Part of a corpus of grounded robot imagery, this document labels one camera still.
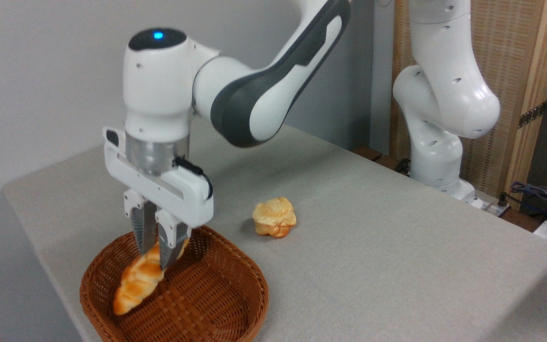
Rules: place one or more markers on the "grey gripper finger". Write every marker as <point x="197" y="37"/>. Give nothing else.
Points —
<point x="171" y="242"/>
<point x="144" y="228"/>

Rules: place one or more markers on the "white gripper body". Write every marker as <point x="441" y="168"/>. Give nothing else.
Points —
<point x="183" y="192"/>

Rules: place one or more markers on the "long braided bread loaf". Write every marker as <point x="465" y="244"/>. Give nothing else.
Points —
<point x="136" y="285"/>

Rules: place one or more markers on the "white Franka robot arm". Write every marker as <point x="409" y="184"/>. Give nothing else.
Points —
<point x="159" y="95"/>

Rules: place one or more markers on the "small bear-shaped bread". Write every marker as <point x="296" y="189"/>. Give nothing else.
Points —
<point x="273" y="216"/>

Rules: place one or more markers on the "brown wicker basket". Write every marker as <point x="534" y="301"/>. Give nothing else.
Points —
<point x="216" y="294"/>

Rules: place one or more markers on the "dark metal screen hinge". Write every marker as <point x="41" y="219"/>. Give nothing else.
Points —
<point x="532" y="115"/>

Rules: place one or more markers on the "wooden woven folding screen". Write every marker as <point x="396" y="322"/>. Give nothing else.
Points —
<point x="515" y="47"/>

